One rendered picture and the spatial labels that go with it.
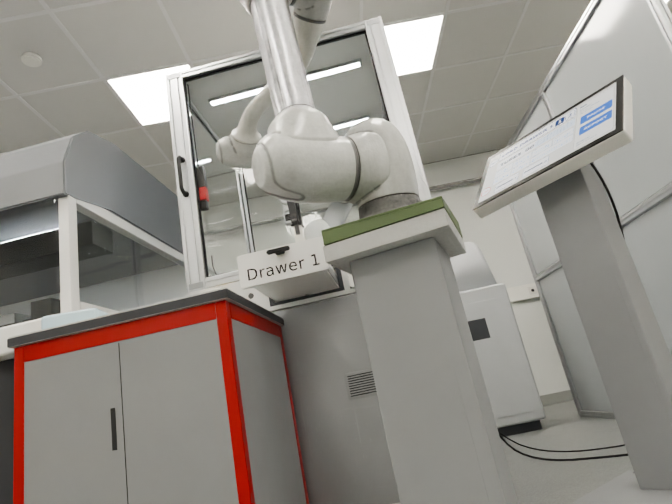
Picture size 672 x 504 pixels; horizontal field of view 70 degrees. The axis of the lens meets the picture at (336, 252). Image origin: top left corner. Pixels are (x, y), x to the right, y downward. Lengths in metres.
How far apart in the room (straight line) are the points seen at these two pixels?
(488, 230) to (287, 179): 4.56
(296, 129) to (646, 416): 1.21
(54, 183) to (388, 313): 1.48
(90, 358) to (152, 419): 0.24
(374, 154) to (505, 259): 4.39
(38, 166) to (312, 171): 1.39
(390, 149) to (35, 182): 1.47
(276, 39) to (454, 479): 1.06
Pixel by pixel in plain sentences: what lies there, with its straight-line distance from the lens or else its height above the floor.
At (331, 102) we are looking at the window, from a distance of 2.14.
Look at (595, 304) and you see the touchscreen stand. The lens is 1.63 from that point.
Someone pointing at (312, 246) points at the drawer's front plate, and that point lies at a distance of 1.51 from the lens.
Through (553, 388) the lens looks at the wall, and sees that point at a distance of 5.36.
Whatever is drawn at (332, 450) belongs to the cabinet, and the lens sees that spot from 1.79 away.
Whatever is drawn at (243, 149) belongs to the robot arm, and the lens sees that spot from 1.66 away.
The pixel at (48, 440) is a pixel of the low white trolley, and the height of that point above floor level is 0.48.
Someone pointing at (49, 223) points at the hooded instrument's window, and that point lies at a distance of 2.09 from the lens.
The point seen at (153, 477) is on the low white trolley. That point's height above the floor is 0.34.
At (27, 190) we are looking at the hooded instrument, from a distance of 2.19.
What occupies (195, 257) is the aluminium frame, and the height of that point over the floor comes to 1.08.
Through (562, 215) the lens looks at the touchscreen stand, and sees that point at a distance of 1.68.
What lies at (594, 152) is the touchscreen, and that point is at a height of 0.95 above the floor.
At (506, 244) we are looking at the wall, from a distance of 5.49.
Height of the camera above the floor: 0.43
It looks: 17 degrees up
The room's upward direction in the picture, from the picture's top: 12 degrees counter-clockwise
